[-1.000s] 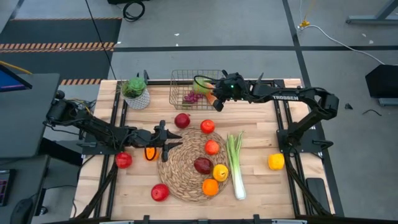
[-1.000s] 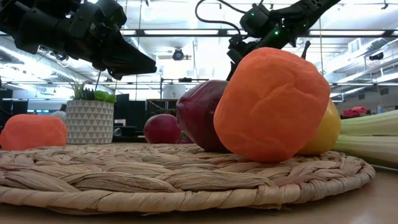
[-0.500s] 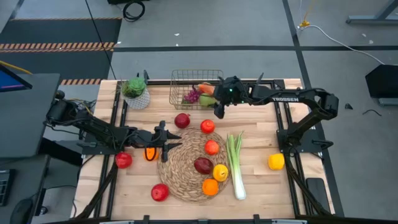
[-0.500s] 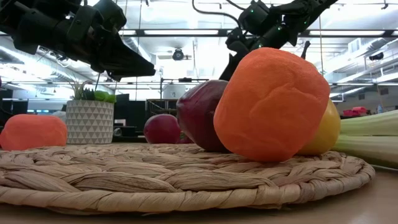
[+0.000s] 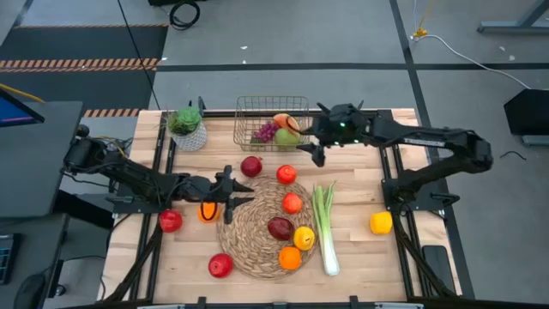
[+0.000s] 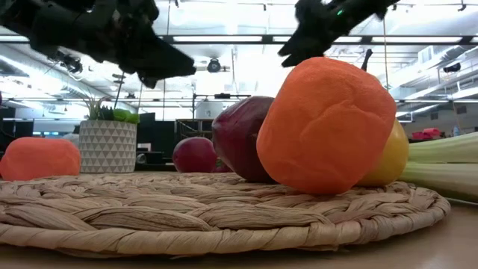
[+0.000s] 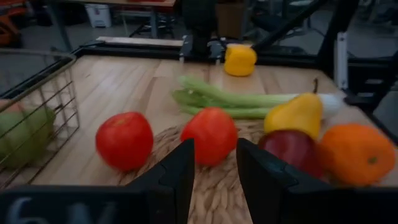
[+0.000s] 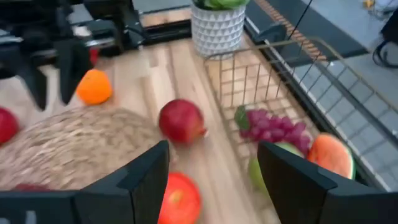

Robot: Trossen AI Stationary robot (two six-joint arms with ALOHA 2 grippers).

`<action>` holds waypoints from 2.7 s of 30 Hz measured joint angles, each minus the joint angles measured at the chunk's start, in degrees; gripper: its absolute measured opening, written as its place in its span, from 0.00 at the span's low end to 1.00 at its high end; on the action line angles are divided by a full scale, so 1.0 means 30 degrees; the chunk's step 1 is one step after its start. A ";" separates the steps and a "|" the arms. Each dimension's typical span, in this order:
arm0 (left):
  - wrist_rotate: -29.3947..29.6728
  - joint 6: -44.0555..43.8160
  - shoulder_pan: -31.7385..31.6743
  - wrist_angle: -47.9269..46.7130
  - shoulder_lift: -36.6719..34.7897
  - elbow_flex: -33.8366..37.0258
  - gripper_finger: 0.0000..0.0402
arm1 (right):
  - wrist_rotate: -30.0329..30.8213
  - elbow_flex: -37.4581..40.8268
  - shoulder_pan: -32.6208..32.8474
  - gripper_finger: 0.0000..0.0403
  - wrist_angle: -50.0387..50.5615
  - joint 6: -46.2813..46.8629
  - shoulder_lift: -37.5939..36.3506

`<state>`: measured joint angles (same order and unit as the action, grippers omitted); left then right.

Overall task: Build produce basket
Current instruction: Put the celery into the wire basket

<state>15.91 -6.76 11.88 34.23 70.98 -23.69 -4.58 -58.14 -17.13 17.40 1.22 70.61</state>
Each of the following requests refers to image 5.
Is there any grey desk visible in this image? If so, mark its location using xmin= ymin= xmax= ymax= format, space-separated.
xmin=0 ymin=213 xmax=72 ymax=309
xmin=0 ymin=100 xmax=85 ymax=220

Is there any black keyboard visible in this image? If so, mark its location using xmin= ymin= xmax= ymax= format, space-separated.
xmin=0 ymin=233 xmax=22 ymax=286

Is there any coiled black cable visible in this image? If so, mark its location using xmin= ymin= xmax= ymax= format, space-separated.
xmin=169 ymin=0 xmax=202 ymax=31

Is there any dark red plum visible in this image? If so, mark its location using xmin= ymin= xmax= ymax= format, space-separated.
xmin=267 ymin=215 xmax=295 ymax=242

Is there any black phone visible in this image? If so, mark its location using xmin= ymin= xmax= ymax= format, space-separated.
xmin=422 ymin=244 xmax=456 ymax=295

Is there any orange mandarin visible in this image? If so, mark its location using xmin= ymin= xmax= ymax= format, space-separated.
xmin=278 ymin=245 xmax=304 ymax=271
xmin=196 ymin=201 xmax=222 ymax=224

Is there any black box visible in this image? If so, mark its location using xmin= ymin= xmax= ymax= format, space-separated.
xmin=504 ymin=88 xmax=549 ymax=137

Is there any watermelon slice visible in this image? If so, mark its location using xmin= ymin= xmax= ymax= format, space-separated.
xmin=272 ymin=112 xmax=301 ymax=134

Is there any white floor cable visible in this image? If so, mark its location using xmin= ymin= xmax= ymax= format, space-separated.
xmin=409 ymin=33 xmax=533 ymax=90

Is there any copper wire basket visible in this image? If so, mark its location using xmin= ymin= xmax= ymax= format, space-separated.
xmin=232 ymin=94 xmax=313 ymax=154

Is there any grey lower desk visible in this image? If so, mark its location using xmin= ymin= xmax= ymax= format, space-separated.
xmin=0 ymin=213 xmax=72 ymax=309

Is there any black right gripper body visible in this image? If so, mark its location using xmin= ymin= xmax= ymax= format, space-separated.
xmin=312 ymin=102 xmax=371 ymax=167

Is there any long black hanging cable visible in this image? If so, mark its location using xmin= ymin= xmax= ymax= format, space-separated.
xmin=116 ymin=0 xmax=162 ymax=112

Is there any green white leek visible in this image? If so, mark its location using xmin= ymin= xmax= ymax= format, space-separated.
xmin=311 ymin=180 xmax=341 ymax=277

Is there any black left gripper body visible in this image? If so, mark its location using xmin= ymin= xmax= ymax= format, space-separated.
xmin=190 ymin=165 xmax=235 ymax=225

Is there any yellow lemon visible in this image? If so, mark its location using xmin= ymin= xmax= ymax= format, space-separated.
xmin=293 ymin=226 xmax=317 ymax=252

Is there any purple grape bunch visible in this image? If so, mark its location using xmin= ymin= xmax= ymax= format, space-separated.
xmin=252 ymin=121 xmax=280 ymax=144

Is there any round woven placemat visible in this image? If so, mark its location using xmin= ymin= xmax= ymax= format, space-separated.
xmin=216 ymin=173 xmax=321 ymax=280

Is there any grey metal stand leg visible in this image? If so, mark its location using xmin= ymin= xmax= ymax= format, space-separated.
xmin=476 ymin=0 xmax=549 ymax=35

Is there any yellow bell pepper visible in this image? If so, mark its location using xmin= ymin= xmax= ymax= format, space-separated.
xmin=369 ymin=211 xmax=394 ymax=236

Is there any green pear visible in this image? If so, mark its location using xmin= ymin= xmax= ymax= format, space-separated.
xmin=274 ymin=127 xmax=301 ymax=150

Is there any succulent in white patterned pot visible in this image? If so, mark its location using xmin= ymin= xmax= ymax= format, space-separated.
xmin=166 ymin=106 xmax=208 ymax=152

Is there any monitor with blue screen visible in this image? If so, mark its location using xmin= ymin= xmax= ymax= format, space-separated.
xmin=0 ymin=88 xmax=46 ymax=129

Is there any red pomegranate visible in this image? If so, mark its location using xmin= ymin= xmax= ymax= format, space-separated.
xmin=239 ymin=155 xmax=264 ymax=179

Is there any yellow hanging cable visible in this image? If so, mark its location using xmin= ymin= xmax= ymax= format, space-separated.
xmin=411 ymin=0 xmax=430 ymax=39

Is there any black hazard-striped floor mat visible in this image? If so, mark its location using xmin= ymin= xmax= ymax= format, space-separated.
xmin=0 ymin=23 xmax=169 ymax=119

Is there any black computer mouse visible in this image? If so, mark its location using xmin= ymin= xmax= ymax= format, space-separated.
xmin=12 ymin=272 xmax=47 ymax=309

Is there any short black floor cable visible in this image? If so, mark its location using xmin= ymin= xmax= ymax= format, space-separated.
xmin=499 ymin=149 xmax=528 ymax=161

